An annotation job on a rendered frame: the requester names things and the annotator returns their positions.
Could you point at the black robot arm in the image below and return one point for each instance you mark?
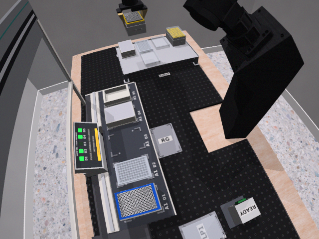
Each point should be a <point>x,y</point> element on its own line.
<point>243,30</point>

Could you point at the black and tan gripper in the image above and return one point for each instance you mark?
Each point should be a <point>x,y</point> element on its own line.
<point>134,6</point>

